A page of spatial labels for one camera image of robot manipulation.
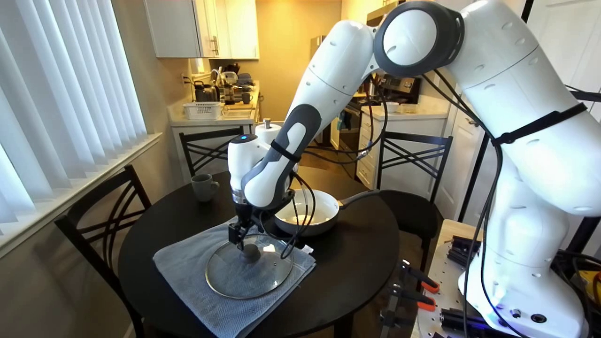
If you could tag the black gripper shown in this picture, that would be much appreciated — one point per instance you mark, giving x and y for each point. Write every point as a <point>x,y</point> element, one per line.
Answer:
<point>240,227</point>

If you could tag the glass pot lid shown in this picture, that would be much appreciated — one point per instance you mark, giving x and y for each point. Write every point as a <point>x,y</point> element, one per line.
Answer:
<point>243,272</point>

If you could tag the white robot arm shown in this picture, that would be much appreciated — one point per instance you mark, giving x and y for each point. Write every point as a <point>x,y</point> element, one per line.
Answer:
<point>548,141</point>

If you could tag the grey mug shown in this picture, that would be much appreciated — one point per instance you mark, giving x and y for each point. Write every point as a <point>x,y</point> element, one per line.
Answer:
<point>204,186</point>

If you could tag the blue grey towel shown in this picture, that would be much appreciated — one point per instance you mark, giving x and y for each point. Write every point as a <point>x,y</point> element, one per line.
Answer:
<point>183,267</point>

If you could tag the black chair far side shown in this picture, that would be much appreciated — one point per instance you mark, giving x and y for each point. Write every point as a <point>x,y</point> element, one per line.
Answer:
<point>208,150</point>

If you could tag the white paper towel roll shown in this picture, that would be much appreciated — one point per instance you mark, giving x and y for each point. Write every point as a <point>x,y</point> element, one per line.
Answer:
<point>268,132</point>

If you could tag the white kitchen counter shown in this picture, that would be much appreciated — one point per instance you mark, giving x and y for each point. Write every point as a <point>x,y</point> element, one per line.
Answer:
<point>232,115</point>

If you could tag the round black table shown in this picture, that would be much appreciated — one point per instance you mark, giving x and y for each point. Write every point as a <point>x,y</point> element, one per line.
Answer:
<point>354,261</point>

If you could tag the white plastic tub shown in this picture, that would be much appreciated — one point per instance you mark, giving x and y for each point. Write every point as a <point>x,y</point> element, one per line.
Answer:
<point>202,109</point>

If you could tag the black chair by window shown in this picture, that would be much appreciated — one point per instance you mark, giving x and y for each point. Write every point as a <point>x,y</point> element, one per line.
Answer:
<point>99,218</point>

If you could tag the black chair near robot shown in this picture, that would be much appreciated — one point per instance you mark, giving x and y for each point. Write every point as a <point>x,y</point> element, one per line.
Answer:
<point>411,167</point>

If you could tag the white upper kitchen cabinet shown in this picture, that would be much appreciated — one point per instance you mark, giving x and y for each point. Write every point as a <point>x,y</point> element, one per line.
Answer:
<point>204,28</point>

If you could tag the white robot mounting table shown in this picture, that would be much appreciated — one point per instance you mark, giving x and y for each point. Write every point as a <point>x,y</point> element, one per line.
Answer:
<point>439,282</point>

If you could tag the white vertical blinds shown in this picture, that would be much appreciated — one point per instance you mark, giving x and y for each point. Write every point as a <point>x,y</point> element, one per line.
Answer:
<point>69,102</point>

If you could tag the cream frying pan grey handle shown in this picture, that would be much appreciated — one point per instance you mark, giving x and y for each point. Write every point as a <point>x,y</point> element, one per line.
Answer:
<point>315,212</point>

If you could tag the orange handled clamp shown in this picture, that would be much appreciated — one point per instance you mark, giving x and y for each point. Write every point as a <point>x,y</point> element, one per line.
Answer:
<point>401,293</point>
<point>424,278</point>

